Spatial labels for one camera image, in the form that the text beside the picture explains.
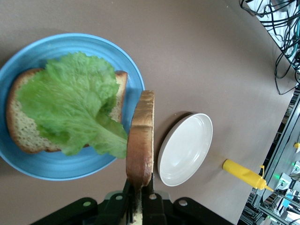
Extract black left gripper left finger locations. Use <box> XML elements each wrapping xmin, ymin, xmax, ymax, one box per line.
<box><xmin>31</xmin><ymin>178</ymin><xmax>132</xmax><ymax>225</ymax></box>

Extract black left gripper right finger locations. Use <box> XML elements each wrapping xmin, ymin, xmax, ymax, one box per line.
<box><xmin>142</xmin><ymin>172</ymin><xmax>232</xmax><ymax>225</ymax></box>

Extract brown bread slice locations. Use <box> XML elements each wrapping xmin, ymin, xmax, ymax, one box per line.
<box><xmin>126</xmin><ymin>90</ymin><xmax>155</xmax><ymax>225</ymax></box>
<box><xmin>6</xmin><ymin>67</ymin><xmax>128</xmax><ymax>155</ymax></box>

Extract yellow squeeze bottle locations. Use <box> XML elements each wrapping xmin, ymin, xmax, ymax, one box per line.
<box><xmin>222</xmin><ymin>158</ymin><xmax>274</xmax><ymax>193</ymax></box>

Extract green lettuce leaf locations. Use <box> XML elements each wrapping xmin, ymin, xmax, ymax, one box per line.
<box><xmin>16</xmin><ymin>51</ymin><xmax>129</xmax><ymax>160</ymax></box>

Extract blue plate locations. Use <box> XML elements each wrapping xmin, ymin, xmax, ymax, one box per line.
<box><xmin>0</xmin><ymin>32</ymin><xmax>145</xmax><ymax>181</ymax></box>

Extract beige plate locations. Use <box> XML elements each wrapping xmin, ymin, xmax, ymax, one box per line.
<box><xmin>157</xmin><ymin>113</ymin><xmax>214</xmax><ymax>188</ymax></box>

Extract aluminium table frame rail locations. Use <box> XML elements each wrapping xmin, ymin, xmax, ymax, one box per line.
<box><xmin>238</xmin><ymin>89</ymin><xmax>300</xmax><ymax>225</ymax></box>

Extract black looped cable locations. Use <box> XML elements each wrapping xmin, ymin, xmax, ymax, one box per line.
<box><xmin>239</xmin><ymin>0</ymin><xmax>300</xmax><ymax>96</ymax></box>

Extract teal cable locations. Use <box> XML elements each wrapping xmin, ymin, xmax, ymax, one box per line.
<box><xmin>290</xmin><ymin>35</ymin><xmax>300</xmax><ymax>68</ymax></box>

